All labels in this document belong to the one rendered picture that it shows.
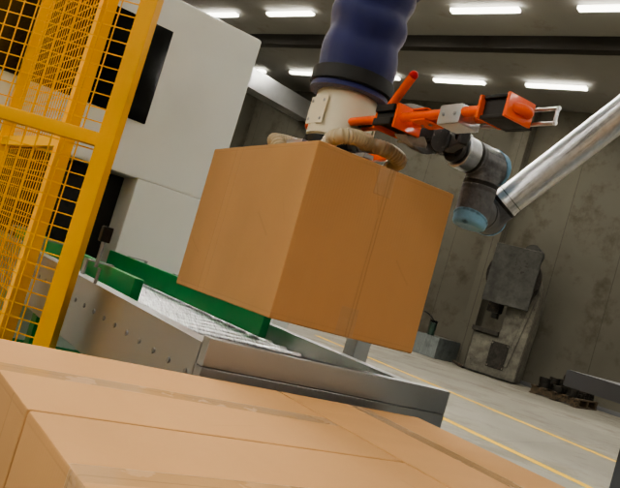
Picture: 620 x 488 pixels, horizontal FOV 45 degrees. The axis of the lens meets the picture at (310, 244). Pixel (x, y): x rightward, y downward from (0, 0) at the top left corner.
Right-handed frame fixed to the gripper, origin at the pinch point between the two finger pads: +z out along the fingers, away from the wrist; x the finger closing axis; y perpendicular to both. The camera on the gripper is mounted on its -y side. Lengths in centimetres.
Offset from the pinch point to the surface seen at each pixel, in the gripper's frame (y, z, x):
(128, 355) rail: 31, 36, -73
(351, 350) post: 52, -46, -61
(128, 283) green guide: 72, 26, -59
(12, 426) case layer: -49, 81, -69
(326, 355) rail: 41, -29, -63
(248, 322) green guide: 77, -20, -62
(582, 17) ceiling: 618, -742, 455
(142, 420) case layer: -50, 65, -66
